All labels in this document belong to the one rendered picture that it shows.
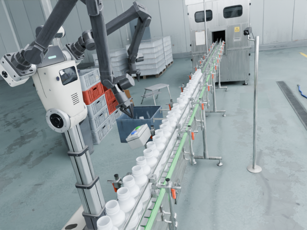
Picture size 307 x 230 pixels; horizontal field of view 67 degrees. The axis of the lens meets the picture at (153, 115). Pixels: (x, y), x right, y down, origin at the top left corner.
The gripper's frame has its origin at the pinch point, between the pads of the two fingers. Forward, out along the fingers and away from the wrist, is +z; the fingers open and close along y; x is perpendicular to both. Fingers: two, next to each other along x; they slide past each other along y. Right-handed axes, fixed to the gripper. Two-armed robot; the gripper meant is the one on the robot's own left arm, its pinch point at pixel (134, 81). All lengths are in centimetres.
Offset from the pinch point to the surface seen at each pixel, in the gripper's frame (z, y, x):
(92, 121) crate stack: 84, 128, -104
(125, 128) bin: 34.8, 8.4, 16.7
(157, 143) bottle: 7, -44, 88
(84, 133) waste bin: 87, 121, -70
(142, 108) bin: 29.8, 3.3, -13.8
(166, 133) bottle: 8, -45, 77
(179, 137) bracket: 17, -48, 64
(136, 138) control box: 11, -29, 77
